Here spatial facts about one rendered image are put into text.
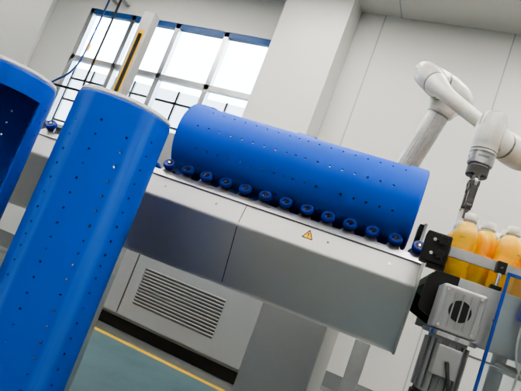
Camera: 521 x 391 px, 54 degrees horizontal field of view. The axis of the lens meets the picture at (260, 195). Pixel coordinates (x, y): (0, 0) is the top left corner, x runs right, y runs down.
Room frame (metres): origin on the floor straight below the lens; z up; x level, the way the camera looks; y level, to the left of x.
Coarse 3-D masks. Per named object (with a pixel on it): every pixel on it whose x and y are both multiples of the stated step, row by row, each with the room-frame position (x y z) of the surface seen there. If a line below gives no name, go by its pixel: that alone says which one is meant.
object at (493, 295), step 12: (432, 276) 1.45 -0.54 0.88; (444, 276) 1.45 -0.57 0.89; (456, 276) 1.44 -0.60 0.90; (432, 288) 1.45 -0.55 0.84; (468, 288) 1.43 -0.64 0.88; (480, 288) 1.42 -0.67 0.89; (420, 300) 1.46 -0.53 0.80; (432, 300) 1.45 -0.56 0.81; (492, 300) 1.41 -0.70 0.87; (420, 312) 1.87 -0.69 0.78; (492, 312) 1.41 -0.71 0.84; (420, 324) 1.88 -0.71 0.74; (480, 336) 1.41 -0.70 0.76; (480, 348) 1.81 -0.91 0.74; (480, 360) 1.49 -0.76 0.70
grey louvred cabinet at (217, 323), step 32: (160, 160) 3.73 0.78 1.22; (128, 256) 3.71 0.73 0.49; (128, 288) 3.68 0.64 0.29; (160, 288) 3.57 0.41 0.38; (192, 288) 3.49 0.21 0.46; (224, 288) 3.41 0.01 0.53; (128, 320) 3.66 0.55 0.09; (160, 320) 3.55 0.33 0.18; (192, 320) 3.45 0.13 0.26; (224, 320) 3.38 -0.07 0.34; (256, 320) 3.30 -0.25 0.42; (192, 352) 3.47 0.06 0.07; (224, 352) 3.35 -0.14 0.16
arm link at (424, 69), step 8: (424, 64) 2.13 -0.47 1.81; (432, 64) 2.11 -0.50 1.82; (416, 72) 2.15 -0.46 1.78; (424, 72) 2.09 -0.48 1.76; (432, 72) 2.07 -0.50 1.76; (448, 72) 2.14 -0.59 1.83; (416, 80) 2.15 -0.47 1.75; (424, 80) 2.09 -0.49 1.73; (448, 80) 2.12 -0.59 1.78; (432, 96) 2.19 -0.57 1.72
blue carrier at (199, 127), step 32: (192, 128) 1.78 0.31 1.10; (224, 128) 1.75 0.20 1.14; (256, 128) 1.75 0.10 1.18; (192, 160) 1.80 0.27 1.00; (224, 160) 1.75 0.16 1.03; (256, 160) 1.71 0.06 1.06; (288, 160) 1.68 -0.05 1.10; (320, 160) 1.66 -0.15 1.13; (352, 160) 1.65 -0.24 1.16; (384, 160) 1.65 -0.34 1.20; (256, 192) 1.77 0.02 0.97; (288, 192) 1.70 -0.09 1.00; (320, 192) 1.66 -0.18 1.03; (352, 192) 1.62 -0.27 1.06; (384, 192) 1.59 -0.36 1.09; (416, 192) 1.57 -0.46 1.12; (384, 224) 1.62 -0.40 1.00
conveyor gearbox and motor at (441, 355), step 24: (456, 288) 1.32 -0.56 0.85; (432, 312) 1.39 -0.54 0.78; (456, 312) 1.31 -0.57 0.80; (480, 312) 1.30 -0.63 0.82; (432, 336) 1.35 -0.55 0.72; (456, 336) 1.38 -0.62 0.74; (432, 360) 1.31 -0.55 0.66; (456, 360) 1.27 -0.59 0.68; (432, 384) 1.32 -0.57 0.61; (456, 384) 1.32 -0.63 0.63
